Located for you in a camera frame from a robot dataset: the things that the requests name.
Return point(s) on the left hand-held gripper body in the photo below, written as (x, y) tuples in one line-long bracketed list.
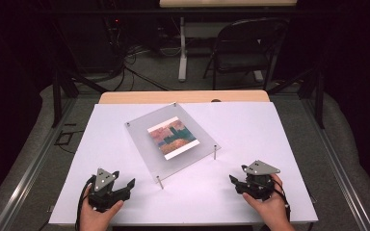
[(104, 184)]

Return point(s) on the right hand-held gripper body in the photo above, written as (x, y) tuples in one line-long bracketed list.
[(259, 179)]

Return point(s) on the clear acrylic photo frame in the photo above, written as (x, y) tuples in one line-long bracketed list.
[(147, 150)]

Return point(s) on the person's right hand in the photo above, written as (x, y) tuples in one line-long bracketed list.
[(271, 210)]

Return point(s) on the person's left hand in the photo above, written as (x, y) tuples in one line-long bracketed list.
[(94, 219)]

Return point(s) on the colourful photo print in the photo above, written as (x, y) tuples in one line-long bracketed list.
[(173, 137)]

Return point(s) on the wooden table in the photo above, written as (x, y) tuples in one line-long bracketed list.
[(160, 97)]

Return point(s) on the black metal stand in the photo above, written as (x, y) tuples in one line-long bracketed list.
[(318, 99), (57, 96)]

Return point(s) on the black folding chair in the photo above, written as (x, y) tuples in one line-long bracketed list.
[(237, 62)]

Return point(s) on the white-legged desk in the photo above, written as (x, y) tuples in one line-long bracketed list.
[(182, 64)]

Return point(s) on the dark equipment rack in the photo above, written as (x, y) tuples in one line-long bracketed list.
[(115, 35)]

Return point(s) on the aluminium floor rail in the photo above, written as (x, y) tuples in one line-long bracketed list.
[(29, 173), (340, 179)]

